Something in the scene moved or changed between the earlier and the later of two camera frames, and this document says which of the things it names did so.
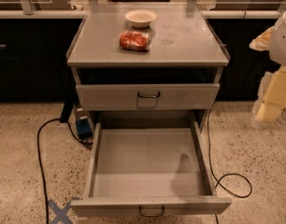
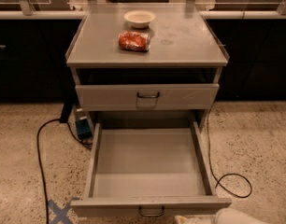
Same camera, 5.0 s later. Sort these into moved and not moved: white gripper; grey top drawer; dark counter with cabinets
Moved: white gripper
Not moved: dark counter with cabinets; grey top drawer
